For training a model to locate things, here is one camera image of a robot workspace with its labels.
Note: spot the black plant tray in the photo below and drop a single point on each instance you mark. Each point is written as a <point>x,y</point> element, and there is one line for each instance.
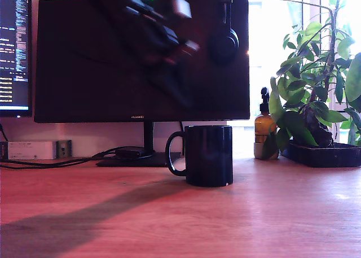
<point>324,157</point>

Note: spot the grey wall socket block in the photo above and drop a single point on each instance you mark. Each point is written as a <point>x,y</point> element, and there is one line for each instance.
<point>64,149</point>

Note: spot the green potted plant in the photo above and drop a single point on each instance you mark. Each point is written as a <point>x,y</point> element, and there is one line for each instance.
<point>296,128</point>

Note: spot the monitor showing text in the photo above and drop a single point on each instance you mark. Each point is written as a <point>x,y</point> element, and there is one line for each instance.
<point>14,94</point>

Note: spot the black coffee mug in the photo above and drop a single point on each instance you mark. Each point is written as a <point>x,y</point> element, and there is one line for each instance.
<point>208,156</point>

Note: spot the black headphones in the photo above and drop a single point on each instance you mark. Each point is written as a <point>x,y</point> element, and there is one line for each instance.
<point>224,46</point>

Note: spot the black monitor stand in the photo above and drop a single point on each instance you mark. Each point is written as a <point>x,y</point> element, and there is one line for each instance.
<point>148,136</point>

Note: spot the white flat box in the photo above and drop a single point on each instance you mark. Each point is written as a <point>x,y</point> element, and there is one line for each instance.
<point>31,150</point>

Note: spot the white bottle holder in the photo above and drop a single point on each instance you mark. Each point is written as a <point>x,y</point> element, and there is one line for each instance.
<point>257,151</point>

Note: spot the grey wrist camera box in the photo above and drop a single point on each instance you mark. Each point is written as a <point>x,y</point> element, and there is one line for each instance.
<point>182,6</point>

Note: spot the small dark box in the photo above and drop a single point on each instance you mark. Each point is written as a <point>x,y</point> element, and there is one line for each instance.
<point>2,150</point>

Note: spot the amber pump bottle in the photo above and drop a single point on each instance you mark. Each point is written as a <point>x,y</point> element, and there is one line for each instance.
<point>262,125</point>

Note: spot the large black monitor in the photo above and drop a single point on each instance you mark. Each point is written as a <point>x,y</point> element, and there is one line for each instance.
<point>84,100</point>

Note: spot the small black adapter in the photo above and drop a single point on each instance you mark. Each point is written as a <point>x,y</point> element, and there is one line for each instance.
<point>128,152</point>

